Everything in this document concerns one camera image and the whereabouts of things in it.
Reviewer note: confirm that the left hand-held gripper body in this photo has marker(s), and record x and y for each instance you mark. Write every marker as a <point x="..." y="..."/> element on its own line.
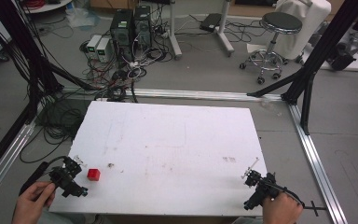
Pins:
<point x="66" y="179"/>

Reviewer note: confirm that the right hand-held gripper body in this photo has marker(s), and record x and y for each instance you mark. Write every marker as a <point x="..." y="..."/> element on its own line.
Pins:
<point x="262" y="189"/>

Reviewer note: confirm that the red cube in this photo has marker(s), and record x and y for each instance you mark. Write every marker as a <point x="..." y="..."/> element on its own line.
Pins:
<point x="93" y="174"/>

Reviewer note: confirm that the person's right hand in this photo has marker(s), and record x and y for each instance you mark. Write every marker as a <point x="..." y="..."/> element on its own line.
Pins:
<point x="281" y="210"/>

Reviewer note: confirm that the person's left hand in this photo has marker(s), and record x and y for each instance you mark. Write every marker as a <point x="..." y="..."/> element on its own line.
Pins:
<point x="32" y="202"/>

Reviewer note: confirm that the white power supply box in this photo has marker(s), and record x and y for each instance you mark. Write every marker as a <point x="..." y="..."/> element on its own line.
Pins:
<point x="93" y="43"/>
<point x="103" y="49"/>

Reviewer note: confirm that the large black computer tower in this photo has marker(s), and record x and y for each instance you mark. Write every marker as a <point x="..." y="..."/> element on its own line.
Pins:
<point x="121" y="34"/>

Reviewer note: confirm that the white desk leg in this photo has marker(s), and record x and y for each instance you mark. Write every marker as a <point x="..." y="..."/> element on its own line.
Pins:
<point x="223" y="31"/>
<point x="174" y="34"/>

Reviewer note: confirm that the black device on floor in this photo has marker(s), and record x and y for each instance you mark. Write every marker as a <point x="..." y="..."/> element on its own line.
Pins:
<point x="343" y="54"/>

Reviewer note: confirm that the clear plastic bag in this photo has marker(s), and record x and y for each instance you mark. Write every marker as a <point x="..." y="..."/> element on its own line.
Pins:
<point x="82" y="17"/>

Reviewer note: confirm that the black round stool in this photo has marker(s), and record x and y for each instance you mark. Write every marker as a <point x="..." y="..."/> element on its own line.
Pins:
<point x="280" y="22"/>

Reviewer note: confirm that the flat black box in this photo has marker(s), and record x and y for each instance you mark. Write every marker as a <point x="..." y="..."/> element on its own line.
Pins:
<point x="210" y="22"/>

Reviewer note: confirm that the slim black computer tower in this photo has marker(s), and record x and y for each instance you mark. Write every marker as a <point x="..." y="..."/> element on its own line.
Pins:
<point x="143" y="26"/>

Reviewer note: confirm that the white cloth-covered furniture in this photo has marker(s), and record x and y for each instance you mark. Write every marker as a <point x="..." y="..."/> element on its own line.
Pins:
<point x="310" y="18"/>

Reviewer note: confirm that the round white table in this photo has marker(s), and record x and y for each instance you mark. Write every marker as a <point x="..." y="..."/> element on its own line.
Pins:
<point x="48" y="6"/>

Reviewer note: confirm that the long aluminium floor rail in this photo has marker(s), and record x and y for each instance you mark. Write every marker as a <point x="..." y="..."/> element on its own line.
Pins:
<point x="199" y="94"/>

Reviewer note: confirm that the black frame post with braces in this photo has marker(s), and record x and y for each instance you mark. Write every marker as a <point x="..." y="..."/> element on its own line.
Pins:
<point x="326" y="43"/>

